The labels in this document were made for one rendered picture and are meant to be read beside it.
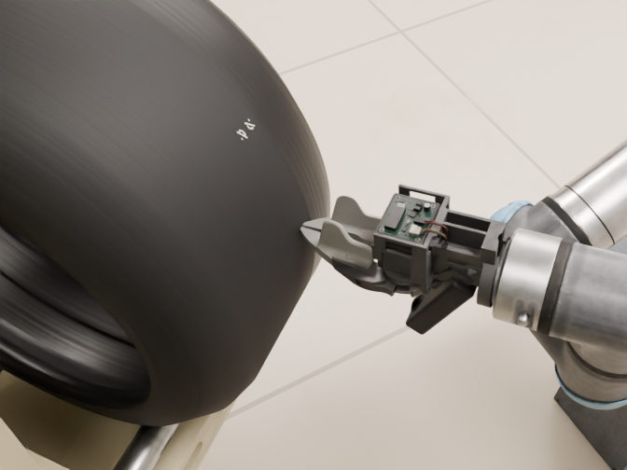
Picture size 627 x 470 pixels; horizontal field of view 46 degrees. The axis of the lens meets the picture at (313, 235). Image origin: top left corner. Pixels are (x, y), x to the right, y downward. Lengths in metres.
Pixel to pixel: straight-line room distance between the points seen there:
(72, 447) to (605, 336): 0.80
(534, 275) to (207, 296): 0.29
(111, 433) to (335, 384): 1.01
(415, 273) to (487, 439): 1.39
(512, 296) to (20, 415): 0.82
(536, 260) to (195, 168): 0.31
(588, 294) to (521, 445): 1.43
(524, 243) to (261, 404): 1.46
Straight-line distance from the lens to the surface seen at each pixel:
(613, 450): 2.07
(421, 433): 2.05
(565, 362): 0.80
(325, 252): 0.76
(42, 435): 1.22
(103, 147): 0.63
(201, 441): 1.13
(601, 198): 0.84
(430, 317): 0.78
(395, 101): 2.83
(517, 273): 0.68
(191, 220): 0.65
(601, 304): 0.68
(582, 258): 0.69
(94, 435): 1.20
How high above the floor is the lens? 1.86
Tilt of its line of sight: 52 degrees down
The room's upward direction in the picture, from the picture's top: straight up
